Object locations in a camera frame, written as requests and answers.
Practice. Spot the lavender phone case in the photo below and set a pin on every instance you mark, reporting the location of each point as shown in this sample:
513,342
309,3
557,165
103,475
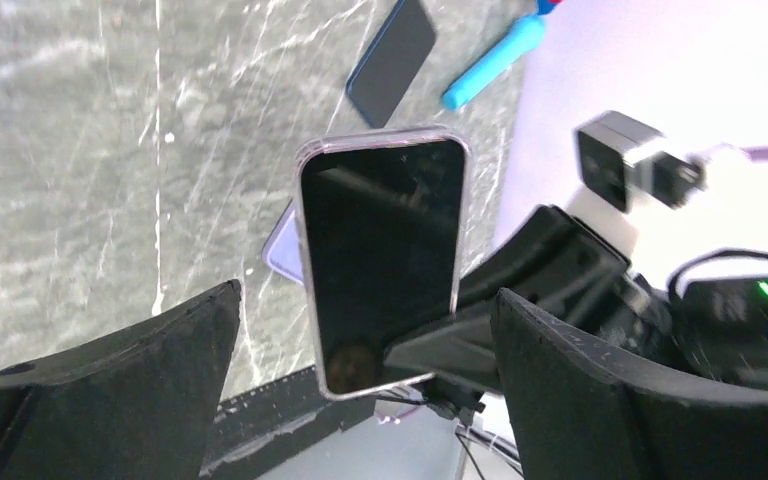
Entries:
281,250

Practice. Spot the blue toy microphone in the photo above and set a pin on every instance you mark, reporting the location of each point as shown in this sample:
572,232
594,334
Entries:
524,35

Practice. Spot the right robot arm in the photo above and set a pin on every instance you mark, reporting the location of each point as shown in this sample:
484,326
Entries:
716,328

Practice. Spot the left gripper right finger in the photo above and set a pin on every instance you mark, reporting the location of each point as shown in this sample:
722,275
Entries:
581,408

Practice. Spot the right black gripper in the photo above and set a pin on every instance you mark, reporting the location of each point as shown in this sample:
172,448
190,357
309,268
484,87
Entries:
561,265

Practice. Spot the dark blue phone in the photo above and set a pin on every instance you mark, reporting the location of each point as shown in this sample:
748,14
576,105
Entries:
391,62

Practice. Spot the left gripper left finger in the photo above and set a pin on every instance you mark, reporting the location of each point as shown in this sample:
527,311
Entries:
138,403

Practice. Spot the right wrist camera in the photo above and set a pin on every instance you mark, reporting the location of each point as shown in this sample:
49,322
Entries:
620,157

